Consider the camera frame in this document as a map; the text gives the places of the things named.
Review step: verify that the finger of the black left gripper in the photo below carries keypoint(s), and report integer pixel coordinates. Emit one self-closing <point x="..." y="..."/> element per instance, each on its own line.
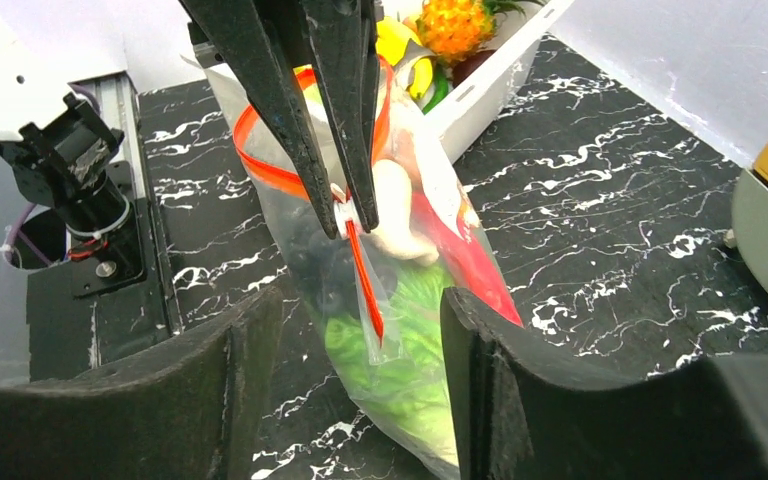
<point x="342" y="37"/>
<point x="250" y="44"/>

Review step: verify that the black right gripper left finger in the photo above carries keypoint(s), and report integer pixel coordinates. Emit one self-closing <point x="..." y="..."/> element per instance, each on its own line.
<point x="187" y="408"/>

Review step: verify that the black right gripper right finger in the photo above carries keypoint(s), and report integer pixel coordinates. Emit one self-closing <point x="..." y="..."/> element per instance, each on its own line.
<point x="524" y="410"/>

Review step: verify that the green toy lettuce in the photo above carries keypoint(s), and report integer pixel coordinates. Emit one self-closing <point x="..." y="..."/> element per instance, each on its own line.
<point x="404" y="391"/>

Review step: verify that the red toy chili pepper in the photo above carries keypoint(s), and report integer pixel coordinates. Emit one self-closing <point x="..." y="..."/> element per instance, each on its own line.
<point x="469" y="262"/>

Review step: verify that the clear zip bag orange zipper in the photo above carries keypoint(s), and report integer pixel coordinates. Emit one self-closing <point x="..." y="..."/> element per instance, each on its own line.
<point x="284" y="201"/>

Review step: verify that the white toy mushroom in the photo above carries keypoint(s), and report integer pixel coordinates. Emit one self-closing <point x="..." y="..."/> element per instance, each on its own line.
<point x="396" y="176"/>

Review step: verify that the black toy grape bunch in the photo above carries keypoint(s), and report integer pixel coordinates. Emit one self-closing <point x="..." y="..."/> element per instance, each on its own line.
<point x="325" y="270"/>

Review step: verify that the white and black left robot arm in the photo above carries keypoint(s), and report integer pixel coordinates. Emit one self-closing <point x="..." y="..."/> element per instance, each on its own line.
<point x="106" y="298"/>

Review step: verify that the white plastic food bin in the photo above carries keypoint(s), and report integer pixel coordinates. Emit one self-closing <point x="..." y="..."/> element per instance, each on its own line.
<point x="465" y="113"/>

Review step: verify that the yellow toy banana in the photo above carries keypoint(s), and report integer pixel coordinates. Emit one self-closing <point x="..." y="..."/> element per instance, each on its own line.
<point x="401" y="48"/>

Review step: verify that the toy pineapple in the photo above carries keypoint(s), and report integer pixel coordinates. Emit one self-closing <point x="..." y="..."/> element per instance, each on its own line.
<point x="454" y="30"/>

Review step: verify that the green toy pepper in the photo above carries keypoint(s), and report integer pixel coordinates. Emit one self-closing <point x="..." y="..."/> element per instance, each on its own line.
<point x="441" y="89"/>

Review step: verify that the dark brown toy mangosteen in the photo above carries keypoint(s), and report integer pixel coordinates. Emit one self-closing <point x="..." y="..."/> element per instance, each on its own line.
<point x="462" y="70"/>

